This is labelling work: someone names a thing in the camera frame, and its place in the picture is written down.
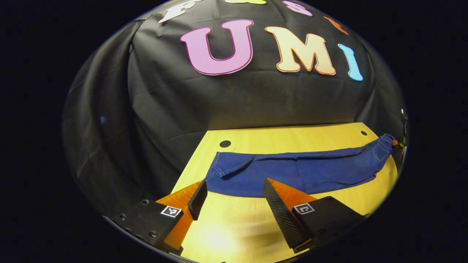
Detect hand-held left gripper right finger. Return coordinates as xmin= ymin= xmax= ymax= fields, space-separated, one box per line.
xmin=263 ymin=178 xmax=367 ymax=254

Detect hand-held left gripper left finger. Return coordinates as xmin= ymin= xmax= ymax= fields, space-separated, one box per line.
xmin=106 ymin=179 xmax=208 ymax=256

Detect blue denim jeans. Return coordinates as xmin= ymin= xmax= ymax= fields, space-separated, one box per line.
xmin=204 ymin=134 xmax=396 ymax=198

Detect black backdrop cloth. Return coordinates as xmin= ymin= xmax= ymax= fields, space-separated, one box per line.
xmin=62 ymin=0 xmax=408 ymax=220

